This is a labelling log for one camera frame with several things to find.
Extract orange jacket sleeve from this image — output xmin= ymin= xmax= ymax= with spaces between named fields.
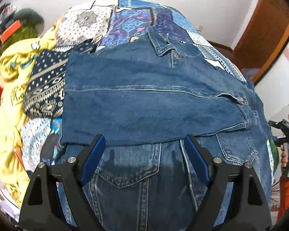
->
xmin=277 ymin=176 xmax=289 ymax=221

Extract navy patterned cloth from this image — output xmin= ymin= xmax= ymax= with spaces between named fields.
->
xmin=23 ymin=41 xmax=96 ymax=118

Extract green patterned storage box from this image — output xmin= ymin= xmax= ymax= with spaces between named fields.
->
xmin=0 ymin=24 xmax=38 ymax=55

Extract orange box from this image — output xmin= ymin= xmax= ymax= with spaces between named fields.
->
xmin=0 ymin=20 xmax=22 ymax=43

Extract white sliding wardrobe door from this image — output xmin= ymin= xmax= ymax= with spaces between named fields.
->
xmin=255 ymin=42 xmax=289 ymax=121

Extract wooden door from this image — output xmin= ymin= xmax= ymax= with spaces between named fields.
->
xmin=233 ymin=0 xmax=289 ymax=84

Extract blue denim jacket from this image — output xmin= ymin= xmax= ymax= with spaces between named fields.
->
xmin=60 ymin=27 xmax=272 ymax=230

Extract pile of clothes in corner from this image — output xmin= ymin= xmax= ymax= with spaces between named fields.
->
xmin=0 ymin=3 xmax=18 ymax=41

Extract yellow cartoon fleece blanket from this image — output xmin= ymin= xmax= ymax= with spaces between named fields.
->
xmin=0 ymin=27 xmax=56 ymax=206

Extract dark green cushion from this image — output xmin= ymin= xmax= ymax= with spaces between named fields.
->
xmin=13 ymin=8 xmax=45 ymax=33

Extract blue patchwork bedspread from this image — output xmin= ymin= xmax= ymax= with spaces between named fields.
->
xmin=21 ymin=0 xmax=280 ymax=210

